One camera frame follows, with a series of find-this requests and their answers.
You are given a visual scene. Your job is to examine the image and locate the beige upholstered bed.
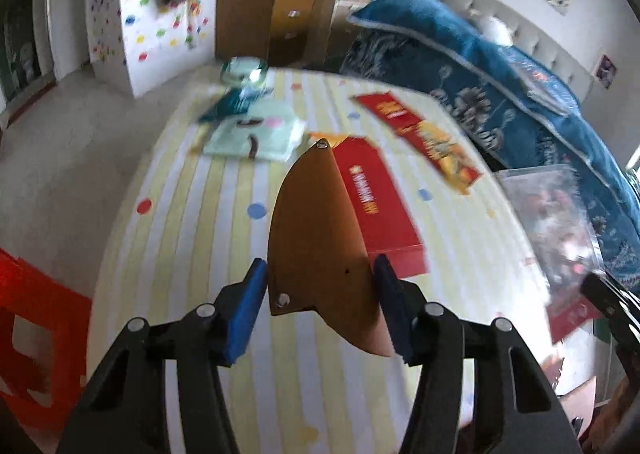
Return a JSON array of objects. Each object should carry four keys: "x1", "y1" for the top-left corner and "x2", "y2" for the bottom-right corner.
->
[{"x1": 435, "y1": 0, "x2": 601, "y2": 105}]

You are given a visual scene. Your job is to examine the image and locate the red yellow flat packet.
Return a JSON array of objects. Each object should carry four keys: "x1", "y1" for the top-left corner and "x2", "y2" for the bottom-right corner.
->
[{"x1": 352, "y1": 91, "x2": 485, "y2": 196}]

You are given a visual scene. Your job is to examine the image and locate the pale green packet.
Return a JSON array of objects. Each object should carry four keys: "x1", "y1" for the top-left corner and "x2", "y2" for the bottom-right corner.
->
[{"x1": 202, "y1": 101, "x2": 307, "y2": 162}]

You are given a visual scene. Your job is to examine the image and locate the polka dot cabinet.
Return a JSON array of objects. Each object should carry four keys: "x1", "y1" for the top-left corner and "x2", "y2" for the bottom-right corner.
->
[{"x1": 85, "y1": 0, "x2": 226, "y2": 97}]

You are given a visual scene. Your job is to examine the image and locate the yellow striped tablecloth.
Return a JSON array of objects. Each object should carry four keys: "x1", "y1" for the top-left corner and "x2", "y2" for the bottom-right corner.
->
[{"x1": 87, "y1": 65, "x2": 598, "y2": 454}]

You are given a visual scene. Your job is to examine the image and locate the blue floral blanket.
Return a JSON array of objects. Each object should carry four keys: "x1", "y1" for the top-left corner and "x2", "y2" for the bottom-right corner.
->
[{"x1": 339, "y1": 0, "x2": 640, "y2": 295}]

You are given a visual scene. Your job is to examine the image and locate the red plastic stool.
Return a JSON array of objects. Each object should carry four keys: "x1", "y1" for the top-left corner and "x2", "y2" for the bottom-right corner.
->
[{"x1": 0, "y1": 248, "x2": 93, "y2": 430}]

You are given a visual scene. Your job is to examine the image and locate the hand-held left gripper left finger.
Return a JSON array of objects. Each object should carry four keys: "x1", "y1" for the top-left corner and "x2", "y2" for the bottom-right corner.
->
[{"x1": 55, "y1": 258, "x2": 269, "y2": 454}]

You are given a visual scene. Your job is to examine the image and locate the clear pink plastic bag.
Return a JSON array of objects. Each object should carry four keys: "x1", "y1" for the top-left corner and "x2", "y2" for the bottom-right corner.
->
[{"x1": 492, "y1": 163, "x2": 608, "y2": 342}]

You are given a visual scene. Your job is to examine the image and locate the small wall picture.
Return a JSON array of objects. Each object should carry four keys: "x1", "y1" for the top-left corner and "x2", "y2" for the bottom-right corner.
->
[{"x1": 595, "y1": 54, "x2": 618, "y2": 90}]

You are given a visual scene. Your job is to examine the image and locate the dark teal packet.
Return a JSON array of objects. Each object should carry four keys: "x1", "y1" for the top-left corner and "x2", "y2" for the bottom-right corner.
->
[{"x1": 197, "y1": 86, "x2": 273, "y2": 124}]

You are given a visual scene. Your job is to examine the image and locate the brown leather piece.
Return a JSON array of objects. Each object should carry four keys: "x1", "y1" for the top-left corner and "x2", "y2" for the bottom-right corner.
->
[{"x1": 267, "y1": 133, "x2": 429, "y2": 358}]

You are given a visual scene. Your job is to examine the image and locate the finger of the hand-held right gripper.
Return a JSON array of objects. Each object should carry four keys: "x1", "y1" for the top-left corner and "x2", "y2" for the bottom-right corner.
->
[{"x1": 580, "y1": 271, "x2": 635, "y2": 330}]

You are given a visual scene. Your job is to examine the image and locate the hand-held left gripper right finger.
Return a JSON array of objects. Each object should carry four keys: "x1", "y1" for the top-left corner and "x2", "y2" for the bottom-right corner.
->
[{"x1": 372, "y1": 254, "x2": 583, "y2": 454}]

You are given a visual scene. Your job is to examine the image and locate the clear glass bowl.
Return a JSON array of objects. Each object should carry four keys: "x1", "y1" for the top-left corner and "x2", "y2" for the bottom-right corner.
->
[{"x1": 220, "y1": 56, "x2": 268, "y2": 85}]

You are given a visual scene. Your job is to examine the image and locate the wooden nightstand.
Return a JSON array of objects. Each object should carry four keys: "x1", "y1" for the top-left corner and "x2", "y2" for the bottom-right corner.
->
[{"x1": 215, "y1": 0, "x2": 323, "y2": 69}]

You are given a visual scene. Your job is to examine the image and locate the white pillow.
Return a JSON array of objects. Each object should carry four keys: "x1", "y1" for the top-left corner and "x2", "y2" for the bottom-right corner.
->
[{"x1": 472, "y1": 14, "x2": 516, "y2": 46}]

